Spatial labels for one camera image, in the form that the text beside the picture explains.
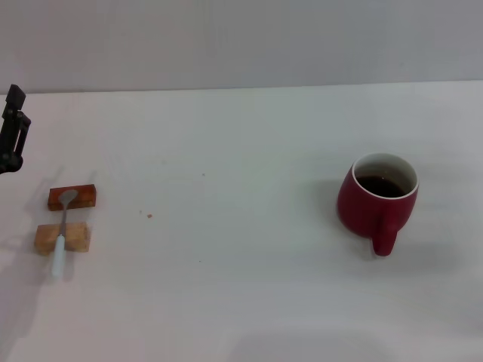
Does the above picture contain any light blue handled metal spoon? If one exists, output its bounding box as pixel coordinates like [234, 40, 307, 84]
[51, 189, 79, 279]

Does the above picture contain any red ceramic mug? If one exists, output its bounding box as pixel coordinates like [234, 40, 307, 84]
[337, 152, 420, 257]

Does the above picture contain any dark reddish wooden block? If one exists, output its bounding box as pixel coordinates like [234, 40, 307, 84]
[47, 183, 97, 212]

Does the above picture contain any light wooden block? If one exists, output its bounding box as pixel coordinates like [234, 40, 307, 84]
[34, 221, 91, 256]

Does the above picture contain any dark coffee liquid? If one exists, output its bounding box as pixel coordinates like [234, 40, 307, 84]
[356, 175, 411, 199]

